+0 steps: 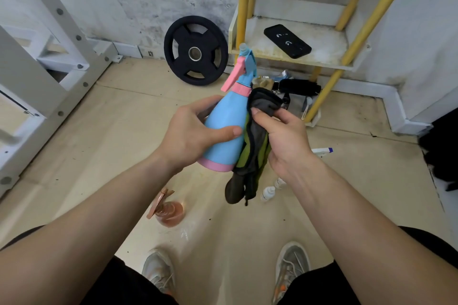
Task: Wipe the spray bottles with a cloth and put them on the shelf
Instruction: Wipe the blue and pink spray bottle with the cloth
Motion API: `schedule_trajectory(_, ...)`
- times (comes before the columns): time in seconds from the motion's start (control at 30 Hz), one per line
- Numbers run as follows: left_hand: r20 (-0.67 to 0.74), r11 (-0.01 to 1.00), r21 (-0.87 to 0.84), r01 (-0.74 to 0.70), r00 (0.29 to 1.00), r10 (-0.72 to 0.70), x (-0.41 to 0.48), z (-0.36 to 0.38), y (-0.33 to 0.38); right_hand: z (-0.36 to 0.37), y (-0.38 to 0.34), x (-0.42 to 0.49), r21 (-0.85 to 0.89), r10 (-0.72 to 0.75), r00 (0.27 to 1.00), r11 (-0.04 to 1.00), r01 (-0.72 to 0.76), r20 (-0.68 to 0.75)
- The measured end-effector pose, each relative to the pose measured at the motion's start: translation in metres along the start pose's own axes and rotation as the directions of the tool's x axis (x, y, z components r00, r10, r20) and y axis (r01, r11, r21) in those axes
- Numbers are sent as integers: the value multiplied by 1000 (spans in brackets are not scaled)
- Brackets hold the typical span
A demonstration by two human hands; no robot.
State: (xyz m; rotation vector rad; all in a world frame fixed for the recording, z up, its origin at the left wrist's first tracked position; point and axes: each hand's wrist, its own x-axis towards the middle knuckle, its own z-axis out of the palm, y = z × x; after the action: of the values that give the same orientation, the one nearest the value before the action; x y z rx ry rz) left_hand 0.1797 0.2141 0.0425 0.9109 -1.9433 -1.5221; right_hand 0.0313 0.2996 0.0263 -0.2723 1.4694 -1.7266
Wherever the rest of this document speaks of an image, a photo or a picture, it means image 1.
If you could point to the orange spray bottle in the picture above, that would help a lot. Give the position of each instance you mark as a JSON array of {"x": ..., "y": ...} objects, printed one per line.
[{"x": 170, "y": 213}]

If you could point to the person's left hand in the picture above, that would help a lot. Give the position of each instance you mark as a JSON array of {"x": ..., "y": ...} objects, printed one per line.
[{"x": 189, "y": 136}]

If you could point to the black phone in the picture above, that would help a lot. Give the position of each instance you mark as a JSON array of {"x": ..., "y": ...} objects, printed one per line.
[{"x": 287, "y": 41}]

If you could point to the blue spray bottle pink trigger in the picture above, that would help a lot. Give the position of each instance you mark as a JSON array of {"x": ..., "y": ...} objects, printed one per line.
[{"x": 229, "y": 119}]

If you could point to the white plastic strip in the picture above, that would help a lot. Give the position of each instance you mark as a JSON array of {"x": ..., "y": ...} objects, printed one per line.
[{"x": 306, "y": 106}]

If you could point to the white shelf yellow poles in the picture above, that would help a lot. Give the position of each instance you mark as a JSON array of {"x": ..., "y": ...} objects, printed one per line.
[{"x": 329, "y": 51}]

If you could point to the black weight plate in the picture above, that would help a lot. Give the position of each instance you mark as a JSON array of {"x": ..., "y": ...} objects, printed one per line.
[{"x": 179, "y": 51}]

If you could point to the blue white packet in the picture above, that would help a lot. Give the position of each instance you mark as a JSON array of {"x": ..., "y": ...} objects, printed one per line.
[{"x": 281, "y": 75}]

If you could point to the black shorts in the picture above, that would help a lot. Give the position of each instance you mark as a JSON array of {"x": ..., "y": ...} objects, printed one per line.
[{"x": 125, "y": 290}]

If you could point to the person's right grey shoe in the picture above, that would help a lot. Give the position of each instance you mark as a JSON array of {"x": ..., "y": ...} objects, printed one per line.
[{"x": 291, "y": 269}]

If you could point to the person's right hand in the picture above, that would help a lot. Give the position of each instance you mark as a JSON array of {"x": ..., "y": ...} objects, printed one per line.
[{"x": 286, "y": 144}]

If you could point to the tan fuzzy glove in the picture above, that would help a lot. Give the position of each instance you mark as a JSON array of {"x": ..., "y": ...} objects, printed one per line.
[{"x": 263, "y": 83}]

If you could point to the person's right forearm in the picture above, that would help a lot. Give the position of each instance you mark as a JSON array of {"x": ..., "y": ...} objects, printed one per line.
[{"x": 375, "y": 244}]

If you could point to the white metal rack frame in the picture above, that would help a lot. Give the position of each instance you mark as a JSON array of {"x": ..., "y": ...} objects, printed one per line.
[{"x": 28, "y": 65}]

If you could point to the green microfibre cloth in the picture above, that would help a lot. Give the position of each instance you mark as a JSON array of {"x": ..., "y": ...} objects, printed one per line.
[{"x": 254, "y": 151}]

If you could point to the person's grey shoe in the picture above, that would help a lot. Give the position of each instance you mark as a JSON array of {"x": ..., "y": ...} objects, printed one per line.
[
  {"x": 291, "y": 269},
  {"x": 159, "y": 272}
]

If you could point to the person's left grey shoe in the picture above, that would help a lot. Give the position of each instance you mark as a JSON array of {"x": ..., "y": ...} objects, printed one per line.
[{"x": 159, "y": 272}]

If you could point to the person's left forearm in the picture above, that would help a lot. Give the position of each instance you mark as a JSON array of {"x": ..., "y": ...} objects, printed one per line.
[{"x": 82, "y": 233}]

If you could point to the round white bottle blue-tipped sprayer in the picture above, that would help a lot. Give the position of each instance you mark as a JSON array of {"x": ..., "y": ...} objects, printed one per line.
[{"x": 322, "y": 151}]

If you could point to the small white bottle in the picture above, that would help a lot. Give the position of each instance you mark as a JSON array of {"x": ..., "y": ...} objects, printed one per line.
[
  {"x": 267, "y": 194},
  {"x": 280, "y": 183}
]

